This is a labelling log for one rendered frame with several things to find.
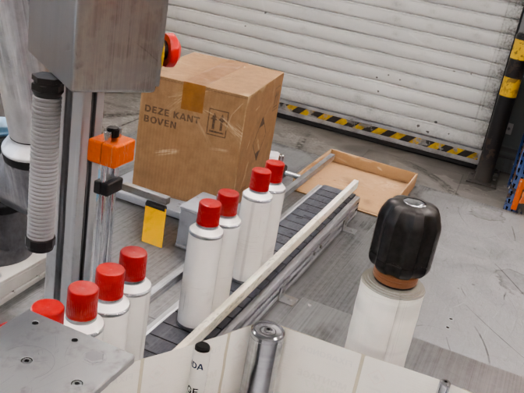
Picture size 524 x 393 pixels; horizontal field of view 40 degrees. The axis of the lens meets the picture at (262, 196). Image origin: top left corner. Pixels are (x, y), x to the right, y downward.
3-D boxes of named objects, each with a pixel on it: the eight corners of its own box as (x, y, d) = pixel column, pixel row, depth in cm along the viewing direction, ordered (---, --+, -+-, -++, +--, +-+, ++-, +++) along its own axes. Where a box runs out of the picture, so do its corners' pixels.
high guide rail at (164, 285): (33, 394, 80) (34, 384, 80) (25, 390, 81) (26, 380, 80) (333, 159, 174) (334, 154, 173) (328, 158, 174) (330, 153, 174)
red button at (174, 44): (161, 36, 77) (186, 37, 78) (147, 28, 80) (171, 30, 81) (157, 71, 78) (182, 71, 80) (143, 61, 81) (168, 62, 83)
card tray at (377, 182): (387, 221, 175) (391, 205, 173) (290, 189, 183) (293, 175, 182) (414, 186, 201) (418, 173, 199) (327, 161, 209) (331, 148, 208)
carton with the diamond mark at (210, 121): (230, 214, 158) (249, 96, 148) (131, 187, 163) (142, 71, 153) (267, 174, 186) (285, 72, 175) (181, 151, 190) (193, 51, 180)
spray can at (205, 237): (200, 336, 108) (218, 213, 100) (170, 323, 110) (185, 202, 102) (215, 320, 112) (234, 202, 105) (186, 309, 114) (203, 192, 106)
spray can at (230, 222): (217, 320, 113) (236, 202, 105) (189, 309, 114) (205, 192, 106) (231, 306, 117) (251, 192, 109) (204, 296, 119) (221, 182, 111)
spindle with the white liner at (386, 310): (386, 424, 96) (443, 224, 85) (323, 399, 99) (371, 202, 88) (401, 389, 104) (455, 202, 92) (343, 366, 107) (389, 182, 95)
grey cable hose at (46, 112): (41, 258, 83) (51, 82, 75) (18, 249, 84) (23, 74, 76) (61, 247, 86) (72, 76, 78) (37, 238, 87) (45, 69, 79)
